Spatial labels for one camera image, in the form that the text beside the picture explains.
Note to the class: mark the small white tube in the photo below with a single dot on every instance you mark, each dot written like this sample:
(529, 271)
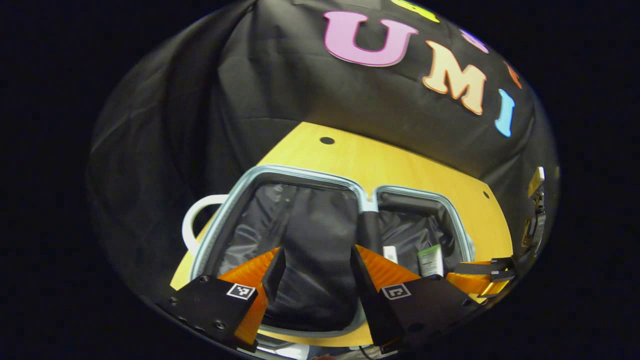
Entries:
(390, 254)

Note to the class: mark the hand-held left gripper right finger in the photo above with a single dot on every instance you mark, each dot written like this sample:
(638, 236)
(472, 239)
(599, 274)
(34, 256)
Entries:
(365, 295)

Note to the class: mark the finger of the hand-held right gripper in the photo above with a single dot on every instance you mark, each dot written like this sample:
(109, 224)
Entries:
(480, 266)
(470, 282)

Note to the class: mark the green and white tube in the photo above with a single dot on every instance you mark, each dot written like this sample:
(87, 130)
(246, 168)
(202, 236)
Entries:
(431, 262)

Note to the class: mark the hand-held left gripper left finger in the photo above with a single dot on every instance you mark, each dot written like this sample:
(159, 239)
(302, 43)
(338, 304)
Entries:
(277, 275)

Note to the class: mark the black backdrop cloth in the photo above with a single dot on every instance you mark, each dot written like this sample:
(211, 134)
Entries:
(200, 100)

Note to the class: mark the white suitcase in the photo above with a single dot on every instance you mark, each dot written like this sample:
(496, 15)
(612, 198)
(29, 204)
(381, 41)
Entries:
(320, 240)

